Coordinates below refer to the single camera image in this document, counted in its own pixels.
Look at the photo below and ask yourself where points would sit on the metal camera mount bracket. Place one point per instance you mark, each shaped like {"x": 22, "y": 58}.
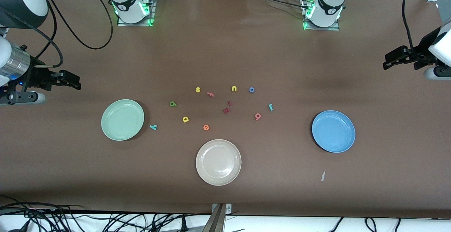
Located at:
{"x": 218, "y": 221}

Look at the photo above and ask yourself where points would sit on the beige plastic plate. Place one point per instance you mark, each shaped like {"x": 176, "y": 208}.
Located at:
{"x": 218, "y": 162}

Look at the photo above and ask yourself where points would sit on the green foam letter a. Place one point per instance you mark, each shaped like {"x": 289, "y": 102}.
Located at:
{"x": 173, "y": 103}

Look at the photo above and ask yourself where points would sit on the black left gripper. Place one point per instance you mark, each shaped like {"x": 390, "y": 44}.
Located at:
{"x": 418, "y": 54}

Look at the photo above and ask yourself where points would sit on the pale green plastic plate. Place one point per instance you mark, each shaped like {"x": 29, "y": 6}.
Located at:
{"x": 122, "y": 120}

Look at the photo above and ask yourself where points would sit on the dark red foam letter k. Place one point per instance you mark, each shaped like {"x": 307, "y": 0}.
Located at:
{"x": 226, "y": 110}

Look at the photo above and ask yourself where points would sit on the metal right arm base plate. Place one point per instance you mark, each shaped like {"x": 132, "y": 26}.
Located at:
{"x": 153, "y": 10}

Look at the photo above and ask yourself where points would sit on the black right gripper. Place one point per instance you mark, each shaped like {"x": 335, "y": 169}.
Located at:
{"x": 36, "y": 75}

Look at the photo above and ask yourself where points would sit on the teal foam letter y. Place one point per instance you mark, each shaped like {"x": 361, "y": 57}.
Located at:
{"x": 153, "y": 127}

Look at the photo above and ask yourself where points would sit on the yellow foam letter a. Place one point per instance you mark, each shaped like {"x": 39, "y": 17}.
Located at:
{"x": 185, "y": 119}

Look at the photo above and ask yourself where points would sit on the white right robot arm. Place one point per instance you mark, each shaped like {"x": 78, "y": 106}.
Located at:
{"x": 127, "y": 3}

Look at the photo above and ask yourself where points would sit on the white tape scrap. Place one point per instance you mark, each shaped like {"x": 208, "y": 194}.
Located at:
{"x": 323, "y": 175}

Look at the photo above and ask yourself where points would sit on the blue plastic plate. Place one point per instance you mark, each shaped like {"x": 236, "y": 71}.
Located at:
{"x": 333, "y": 131}

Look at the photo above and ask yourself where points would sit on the pink foam letter g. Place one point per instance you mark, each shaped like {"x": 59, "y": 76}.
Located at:
{"x": 258, "y": 116}

